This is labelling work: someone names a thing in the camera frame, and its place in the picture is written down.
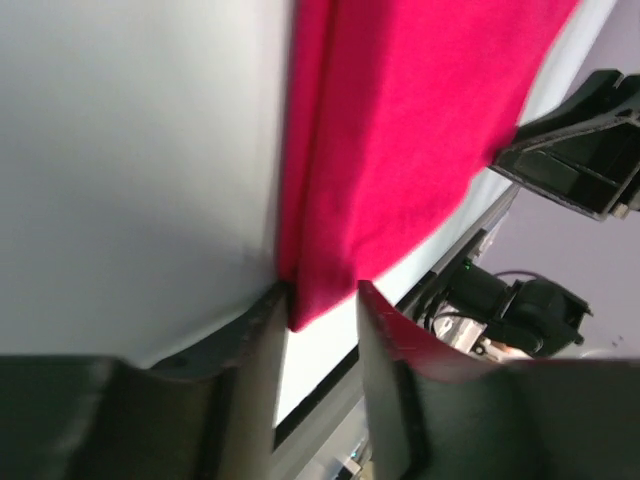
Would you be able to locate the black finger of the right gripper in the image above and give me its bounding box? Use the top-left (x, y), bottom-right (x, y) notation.
top-left (490, 69), bottom-right (639, 220)

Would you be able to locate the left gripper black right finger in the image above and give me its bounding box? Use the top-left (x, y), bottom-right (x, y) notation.
top-left (357, 281), bottom-right (639, 479)

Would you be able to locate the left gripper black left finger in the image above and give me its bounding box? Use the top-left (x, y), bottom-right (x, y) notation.
top-left (1, 283), bottom-right (289, 479)

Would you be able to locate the crimson red t-shirt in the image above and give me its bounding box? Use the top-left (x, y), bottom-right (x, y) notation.
top-left (277, 1), bottom-right (576, 331)

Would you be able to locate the black base mounting strip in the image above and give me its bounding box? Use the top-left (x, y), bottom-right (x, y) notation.
top-left (273, 347), bottom-right (359, 452)

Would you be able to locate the aluminium front frame rail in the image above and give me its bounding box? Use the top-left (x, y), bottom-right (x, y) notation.
top-left (395, 186), bottom-right (518, 322)

